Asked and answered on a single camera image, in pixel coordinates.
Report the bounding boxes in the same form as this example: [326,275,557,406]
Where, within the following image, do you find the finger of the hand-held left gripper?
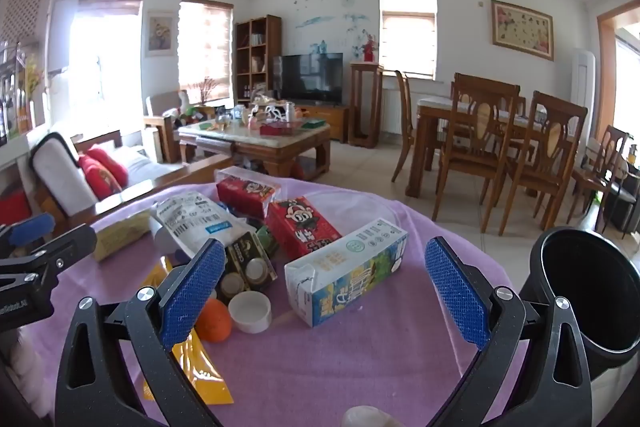
[0,213,56,253]
[0,223,98,290]

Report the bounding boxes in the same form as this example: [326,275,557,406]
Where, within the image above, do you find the red cushion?
[87,146,129,188]
[77,154,123,201]

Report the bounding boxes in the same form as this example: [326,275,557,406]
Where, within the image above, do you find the pale yellow packet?
[92,209,153,263]

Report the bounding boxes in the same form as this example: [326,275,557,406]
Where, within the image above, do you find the orange yellow packet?
[142,257,236,405]

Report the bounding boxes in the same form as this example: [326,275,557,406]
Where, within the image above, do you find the black bin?
[517,226,640,380]

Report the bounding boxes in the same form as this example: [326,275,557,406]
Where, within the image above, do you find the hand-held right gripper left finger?
[54,238,227,427]

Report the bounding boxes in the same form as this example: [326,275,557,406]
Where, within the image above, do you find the red box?
[260,122,301,136]

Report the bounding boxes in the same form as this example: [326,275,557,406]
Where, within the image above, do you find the yellow flowers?
[24,54,45,104]

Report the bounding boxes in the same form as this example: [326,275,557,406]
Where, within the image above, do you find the wooden armchair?
[144,90,193,162]

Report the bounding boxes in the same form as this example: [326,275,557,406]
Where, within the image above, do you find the person's left forearm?
[7,329,57,427]

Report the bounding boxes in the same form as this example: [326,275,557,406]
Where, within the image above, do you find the white plastic bag with labels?
[150,192,251,260]

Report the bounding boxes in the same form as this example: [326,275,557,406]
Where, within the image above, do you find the wooden coffee table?
[178,121,332,182]

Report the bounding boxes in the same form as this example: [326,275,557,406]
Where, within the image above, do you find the black and gold snack box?
[215,232,278,300]

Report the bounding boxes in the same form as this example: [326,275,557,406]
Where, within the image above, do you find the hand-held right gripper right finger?
[424,236,593,427]

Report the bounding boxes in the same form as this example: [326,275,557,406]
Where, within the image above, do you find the flat screen television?
[272,53,344,104]

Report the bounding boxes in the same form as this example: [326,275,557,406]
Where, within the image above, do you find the framed flower painting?
[491,0,555,62]

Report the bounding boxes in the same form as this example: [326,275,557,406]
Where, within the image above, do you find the small framed picture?
[146,10,176,56]

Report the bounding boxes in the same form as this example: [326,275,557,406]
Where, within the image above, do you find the wooden bookshelf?
[234,15,282,108]

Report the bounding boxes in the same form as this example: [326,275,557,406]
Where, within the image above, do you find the shelf with bottles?
[0,39,42,144]

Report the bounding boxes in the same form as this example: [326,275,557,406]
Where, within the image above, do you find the wooden dining table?
[406,96,593,198]

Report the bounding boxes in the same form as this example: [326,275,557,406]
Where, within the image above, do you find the white blue milk carton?
[284,218,409,329]

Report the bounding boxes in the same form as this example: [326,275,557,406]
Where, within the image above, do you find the window with pink blind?
[379,0,438,80]
[69,0,144,128]
[178,0,234,104]

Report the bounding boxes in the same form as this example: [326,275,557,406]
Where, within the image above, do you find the white standing air conditioner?
[571,48,598,142]

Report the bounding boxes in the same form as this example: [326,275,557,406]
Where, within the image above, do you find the wooden sofa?
[0,127,236,233]

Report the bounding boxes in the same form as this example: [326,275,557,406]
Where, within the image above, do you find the white round cap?
[228,291,272,334]

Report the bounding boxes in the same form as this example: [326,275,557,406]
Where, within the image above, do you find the white cushion with black trim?
[29,132,99,218]

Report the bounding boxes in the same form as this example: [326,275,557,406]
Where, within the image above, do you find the wooden television cabinet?
[295,103,351,144]

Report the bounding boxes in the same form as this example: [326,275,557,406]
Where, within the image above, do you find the orange fruit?
[195,298,233,343]

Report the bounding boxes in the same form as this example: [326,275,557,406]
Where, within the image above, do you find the tall wooden stand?
[348,62,385,148]

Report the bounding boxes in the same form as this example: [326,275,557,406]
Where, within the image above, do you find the white radiator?
[382,87,451,135]

